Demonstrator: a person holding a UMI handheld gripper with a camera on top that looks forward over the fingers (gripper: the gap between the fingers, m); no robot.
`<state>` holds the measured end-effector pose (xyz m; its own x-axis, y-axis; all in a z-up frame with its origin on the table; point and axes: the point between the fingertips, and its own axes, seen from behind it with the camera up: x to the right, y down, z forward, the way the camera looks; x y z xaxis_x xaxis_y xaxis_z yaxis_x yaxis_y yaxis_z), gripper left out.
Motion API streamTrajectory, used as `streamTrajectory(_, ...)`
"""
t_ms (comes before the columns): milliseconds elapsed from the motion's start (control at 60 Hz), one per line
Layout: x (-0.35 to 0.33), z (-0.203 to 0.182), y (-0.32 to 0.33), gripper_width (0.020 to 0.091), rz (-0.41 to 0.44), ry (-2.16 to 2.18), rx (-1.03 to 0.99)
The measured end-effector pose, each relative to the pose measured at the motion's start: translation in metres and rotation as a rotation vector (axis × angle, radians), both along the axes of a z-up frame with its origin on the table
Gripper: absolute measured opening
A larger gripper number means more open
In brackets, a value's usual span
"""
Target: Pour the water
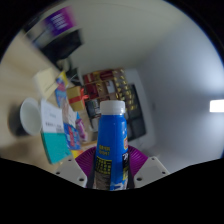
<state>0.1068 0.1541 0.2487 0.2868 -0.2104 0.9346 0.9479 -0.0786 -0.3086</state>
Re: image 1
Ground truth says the blue printed book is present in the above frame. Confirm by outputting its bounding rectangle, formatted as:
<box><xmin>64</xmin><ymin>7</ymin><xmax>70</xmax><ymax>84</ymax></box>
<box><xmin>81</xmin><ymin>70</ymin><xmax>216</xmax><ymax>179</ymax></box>
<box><xmin>63</xmin><ymin>122</ymin><xmax>82</xmax><ymax>151</ymax></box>

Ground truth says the pink wrapped packet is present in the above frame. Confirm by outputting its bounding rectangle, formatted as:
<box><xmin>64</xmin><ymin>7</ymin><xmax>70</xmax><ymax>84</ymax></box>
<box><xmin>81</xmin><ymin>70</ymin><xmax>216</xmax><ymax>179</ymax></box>
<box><xmin>75</xmin><ymin>117</ymin><xmax>89</xmax><ymax>143</ymax></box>

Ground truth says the white booklet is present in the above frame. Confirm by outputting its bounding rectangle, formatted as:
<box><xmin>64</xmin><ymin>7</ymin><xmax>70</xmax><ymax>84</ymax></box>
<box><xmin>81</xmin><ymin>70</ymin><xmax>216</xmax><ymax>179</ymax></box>
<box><xmin>39</xmin><ymin>98</ymin><xmax>65</xmax><ymax>134</ymax></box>

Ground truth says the black cup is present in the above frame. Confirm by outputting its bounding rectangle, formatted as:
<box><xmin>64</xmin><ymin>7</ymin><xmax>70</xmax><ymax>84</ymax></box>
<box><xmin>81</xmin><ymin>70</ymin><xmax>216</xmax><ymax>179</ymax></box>
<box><xmin>9</xmin><ymin>97</ymin><xmax>44</xmax><ymax>137</ymax></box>

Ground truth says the yellow gift box red ribbon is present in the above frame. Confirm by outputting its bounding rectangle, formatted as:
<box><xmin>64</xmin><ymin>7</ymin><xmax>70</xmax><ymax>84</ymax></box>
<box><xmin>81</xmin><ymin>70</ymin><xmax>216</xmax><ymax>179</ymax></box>
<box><xmin>65</xmin><ymin>85</ymin><xmax>90</xmax><ymax>112</ymax></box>

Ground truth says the cream notebook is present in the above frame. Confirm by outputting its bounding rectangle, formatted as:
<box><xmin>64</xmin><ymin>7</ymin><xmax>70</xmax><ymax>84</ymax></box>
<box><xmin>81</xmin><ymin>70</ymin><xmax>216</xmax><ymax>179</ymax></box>
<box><xmin>32</xmin><ymin>67</ymin><xmax>61</xmax><ymax>99</ymax></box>

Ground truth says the ceiling light tube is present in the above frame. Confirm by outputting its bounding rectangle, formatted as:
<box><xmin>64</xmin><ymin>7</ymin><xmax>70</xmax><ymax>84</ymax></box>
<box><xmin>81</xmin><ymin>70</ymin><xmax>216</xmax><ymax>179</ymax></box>
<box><xmin>209</xmin><ymin>99</ymin><xmax>224</xmax><ymax>113</ymax></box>

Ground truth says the blue drink bottle white cap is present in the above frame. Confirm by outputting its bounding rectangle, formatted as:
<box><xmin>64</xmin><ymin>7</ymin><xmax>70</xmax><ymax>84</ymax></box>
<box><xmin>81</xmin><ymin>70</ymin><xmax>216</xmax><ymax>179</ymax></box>
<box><xmin>92</xmin><ymin>99</ymin><xmax>130</xmax><ymax>191</ymax></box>

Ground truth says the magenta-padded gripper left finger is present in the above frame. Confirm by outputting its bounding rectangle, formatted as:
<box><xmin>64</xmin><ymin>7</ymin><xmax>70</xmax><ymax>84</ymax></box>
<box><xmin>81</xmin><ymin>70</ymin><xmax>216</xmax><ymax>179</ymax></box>
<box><xmin>54</xmin><ymin>145</ymin><xmax>98</xmax><ymax>189</ymax></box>

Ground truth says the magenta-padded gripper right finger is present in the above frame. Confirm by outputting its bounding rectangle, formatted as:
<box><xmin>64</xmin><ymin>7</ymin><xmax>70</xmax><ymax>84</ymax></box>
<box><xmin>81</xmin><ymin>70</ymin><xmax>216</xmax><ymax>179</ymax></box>
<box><xmin>127</xmin><ymin>144</ymin><xmax>171</xmax><ymax>189</ymax></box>

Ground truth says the wooden shelf unit with trophies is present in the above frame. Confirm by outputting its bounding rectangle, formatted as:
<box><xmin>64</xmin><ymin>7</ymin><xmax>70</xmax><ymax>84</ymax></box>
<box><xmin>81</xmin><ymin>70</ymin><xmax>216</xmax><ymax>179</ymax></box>
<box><xmin>82</xmin><ymin>68</ymin><xmax>139</xmax><ymax>133</ymax></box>

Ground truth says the purple sign board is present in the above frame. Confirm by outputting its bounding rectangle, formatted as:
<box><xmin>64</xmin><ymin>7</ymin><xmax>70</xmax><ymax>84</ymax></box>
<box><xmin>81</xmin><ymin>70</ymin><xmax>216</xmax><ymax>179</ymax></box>
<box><xmin>43</xmin><ymin>5</ymin><xmax>78</xmax><ymax>36</ymax></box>

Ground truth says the black framed glass door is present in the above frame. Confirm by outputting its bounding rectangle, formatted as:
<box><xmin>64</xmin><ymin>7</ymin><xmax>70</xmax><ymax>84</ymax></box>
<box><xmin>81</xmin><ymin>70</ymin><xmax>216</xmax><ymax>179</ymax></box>
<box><xmin>124</xmin><ymin>83</ymin><xmax>148</xmax><ymax>141</ymax></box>

